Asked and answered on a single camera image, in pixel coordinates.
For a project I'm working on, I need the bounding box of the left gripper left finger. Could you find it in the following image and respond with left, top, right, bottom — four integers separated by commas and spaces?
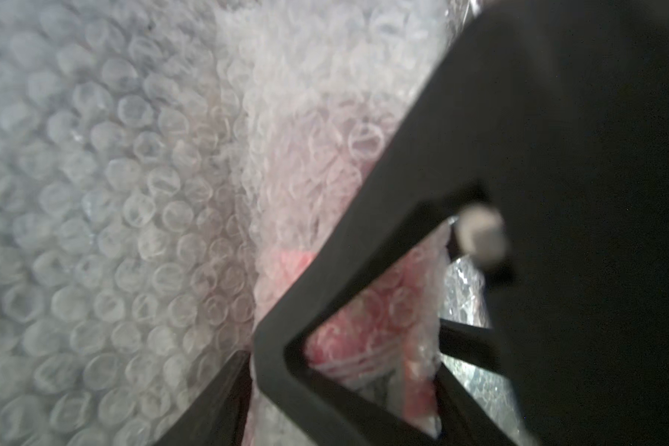
155, 350, 252, 446

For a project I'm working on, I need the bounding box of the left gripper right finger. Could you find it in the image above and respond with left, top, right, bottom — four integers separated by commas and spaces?
434, 367, 515, 446

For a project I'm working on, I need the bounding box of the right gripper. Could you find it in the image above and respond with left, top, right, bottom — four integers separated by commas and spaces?
254, 1, 669, 445

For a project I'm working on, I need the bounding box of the pink wine bottle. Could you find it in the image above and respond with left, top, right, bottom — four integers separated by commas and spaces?
252, 236, 449, 445

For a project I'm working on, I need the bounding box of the bubble wrap sheet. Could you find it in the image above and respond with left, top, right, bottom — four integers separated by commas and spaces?
0, 0, 536, 446

